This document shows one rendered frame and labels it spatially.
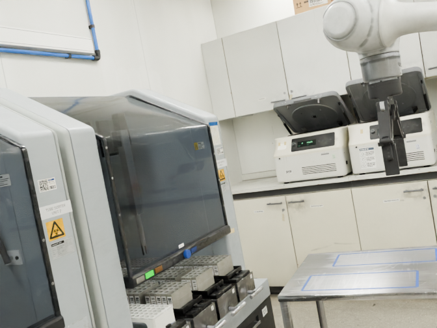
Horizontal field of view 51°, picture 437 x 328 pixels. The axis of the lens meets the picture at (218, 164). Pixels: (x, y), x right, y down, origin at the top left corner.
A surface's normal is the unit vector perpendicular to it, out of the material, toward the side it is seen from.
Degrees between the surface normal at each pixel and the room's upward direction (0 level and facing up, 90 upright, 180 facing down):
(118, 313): 90
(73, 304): 90
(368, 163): 90
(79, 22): 90
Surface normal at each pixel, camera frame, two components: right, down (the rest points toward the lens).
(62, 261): 0.86, -0.13
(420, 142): -0.48, 0.14
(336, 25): -0.69, 0.13
